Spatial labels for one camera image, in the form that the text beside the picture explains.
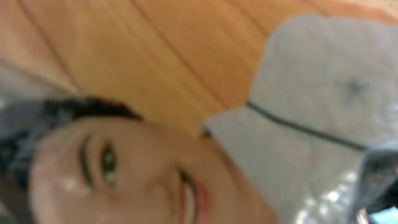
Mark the yellow chips bag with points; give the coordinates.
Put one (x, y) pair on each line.
(198, 111)

